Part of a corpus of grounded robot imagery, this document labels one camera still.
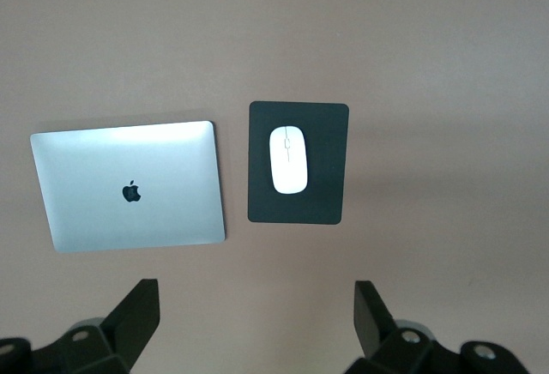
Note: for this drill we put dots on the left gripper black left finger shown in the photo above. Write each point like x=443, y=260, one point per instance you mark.
x=133, y=322

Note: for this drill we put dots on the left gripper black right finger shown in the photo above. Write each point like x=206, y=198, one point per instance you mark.
x=373, y=327

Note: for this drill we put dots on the white computer mouse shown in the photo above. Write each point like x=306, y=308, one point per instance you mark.
x=288, y=168

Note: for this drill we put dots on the black mouse pad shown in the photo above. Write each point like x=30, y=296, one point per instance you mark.
x=326, y=168

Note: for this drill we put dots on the silver laptop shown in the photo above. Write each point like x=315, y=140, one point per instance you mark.
x=107, y=155

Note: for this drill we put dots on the brown table cover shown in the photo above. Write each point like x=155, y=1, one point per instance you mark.
x=386, y=26

